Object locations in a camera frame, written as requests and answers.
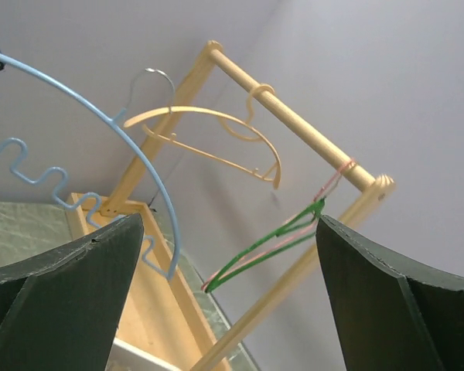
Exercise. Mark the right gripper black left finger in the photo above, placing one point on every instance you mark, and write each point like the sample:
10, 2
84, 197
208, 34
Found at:
60, 310

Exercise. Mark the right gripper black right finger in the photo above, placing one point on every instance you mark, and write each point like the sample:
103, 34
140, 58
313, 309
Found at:
391, 312

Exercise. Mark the green plastic hanger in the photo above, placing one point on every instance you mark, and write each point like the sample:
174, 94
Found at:
278, 239

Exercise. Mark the white laundry basket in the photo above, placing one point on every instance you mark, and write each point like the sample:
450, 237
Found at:
124, 356

